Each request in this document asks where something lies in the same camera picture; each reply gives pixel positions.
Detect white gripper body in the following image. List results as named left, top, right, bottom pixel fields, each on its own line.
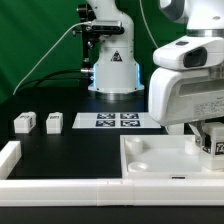
left=148, top=68, right=224, bottom=126

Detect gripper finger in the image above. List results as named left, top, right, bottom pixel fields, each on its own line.
left=189, top=121, right=206, bottom=148

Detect white square tabletop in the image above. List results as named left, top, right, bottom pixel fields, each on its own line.
left=120, top=135, right=224, bottom=179

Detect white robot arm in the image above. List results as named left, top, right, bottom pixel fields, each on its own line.
left=80, top=0, right=224, bottom=146

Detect white marker sheet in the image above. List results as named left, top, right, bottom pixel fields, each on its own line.
left=72, top=112, right=161, bottom=129

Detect white front fence bar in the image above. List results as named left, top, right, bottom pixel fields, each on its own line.
left=0, top=179, right=224, bottom=207

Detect white left fence piece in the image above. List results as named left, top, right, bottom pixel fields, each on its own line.
left=0, top=141, right=22, bottom=180

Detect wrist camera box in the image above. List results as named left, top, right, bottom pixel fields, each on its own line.
left=153, top=36, right=224, bottom=70

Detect white cable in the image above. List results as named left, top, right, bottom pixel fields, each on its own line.
left=12, top=0, right=159, bottom=96

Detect black cables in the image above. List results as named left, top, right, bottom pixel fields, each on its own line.
left=14, top=68, right=94, bottom=95

